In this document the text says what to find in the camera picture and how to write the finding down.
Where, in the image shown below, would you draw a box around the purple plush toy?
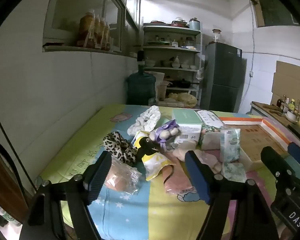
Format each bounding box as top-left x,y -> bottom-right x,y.
150,120 -> 179,152

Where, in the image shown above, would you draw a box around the red pot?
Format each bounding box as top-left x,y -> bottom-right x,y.
170,17 -> 188,27

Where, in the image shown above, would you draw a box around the clear bag with orange cloth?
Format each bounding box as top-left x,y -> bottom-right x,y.
104,159 -> 142,195

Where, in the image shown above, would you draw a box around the pink towel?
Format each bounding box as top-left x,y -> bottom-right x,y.
162,165 -> 193,195

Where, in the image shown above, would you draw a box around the long green white tissue pack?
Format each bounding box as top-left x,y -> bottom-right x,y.
220,128 -> 241,162

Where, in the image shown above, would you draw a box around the rolled bamboo mat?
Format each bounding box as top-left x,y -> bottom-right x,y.
156,100 -> 183,107

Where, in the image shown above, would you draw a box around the floral tissue pack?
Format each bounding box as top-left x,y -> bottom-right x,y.
194,109 -> 225,150

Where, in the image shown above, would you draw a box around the small green white tissue pack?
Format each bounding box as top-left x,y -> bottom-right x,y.
221,161 -> 247,183

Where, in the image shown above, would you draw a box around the white patterned cloth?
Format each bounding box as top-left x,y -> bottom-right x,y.
127,105 -> 162,135

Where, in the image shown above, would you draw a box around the dark grey fridge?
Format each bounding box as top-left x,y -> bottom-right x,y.
201,42 -> 248,113

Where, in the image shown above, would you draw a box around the orange preserve jar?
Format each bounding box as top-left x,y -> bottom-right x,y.
77,9 -> 95,48
94,16 -> 102,49
105,24 -> 111,51
100,19 -> 107,50

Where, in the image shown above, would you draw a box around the black plush toy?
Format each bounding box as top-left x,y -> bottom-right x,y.
136,136 -> 160,162

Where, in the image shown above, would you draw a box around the orange rimmed cardboard box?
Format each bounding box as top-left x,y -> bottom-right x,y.
219,116 -> 294,172

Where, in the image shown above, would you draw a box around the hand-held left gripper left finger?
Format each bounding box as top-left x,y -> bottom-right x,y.
19,151 -> 113,240

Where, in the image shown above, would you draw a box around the grey window frame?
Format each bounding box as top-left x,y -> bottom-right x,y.
42,0 -> 140,53

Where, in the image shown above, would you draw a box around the wooden countertop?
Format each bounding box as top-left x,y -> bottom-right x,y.
251,101 -> 300,135

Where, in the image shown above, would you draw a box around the pale pink soft cloth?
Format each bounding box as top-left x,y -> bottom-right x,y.
197,150 -> 224,174

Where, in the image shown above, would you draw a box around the cardboard wall sheets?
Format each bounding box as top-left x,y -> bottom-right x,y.
271,60 -> 300,105

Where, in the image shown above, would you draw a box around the blue water jug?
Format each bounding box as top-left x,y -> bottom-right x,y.
126,71 -> 157,105

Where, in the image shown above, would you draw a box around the yellow crinkled bundle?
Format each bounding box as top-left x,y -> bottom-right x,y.
169,92 -> 198,108

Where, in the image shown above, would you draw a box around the white shelf rack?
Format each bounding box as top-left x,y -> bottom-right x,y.
142,21 -> 203,105

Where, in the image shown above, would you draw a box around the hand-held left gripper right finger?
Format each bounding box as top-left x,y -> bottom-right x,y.
184,150 -> 278,240

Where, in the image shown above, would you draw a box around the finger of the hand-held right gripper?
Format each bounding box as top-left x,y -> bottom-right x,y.
287,142 -> 300,170
261,146 -> 300,193

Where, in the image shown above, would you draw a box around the leopard print cloth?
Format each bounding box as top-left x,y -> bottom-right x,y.
103,132 -> 138,167

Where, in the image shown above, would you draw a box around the mint green tissue box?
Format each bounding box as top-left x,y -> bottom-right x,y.
171,108 -> 203,144

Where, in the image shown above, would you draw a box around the yellow white packet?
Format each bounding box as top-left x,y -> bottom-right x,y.
131,131 -> 175,182

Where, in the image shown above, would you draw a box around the white bowl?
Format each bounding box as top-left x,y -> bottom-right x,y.
285,110 -> 298,122

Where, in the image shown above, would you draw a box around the black pan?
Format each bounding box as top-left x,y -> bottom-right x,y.
166,79 -> 199,88

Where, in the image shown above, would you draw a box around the clear plastic pitcher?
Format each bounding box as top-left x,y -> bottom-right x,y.
157,81 -> 169,101

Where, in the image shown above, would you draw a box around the black water pump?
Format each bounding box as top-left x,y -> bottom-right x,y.
136,51 -> 145,73

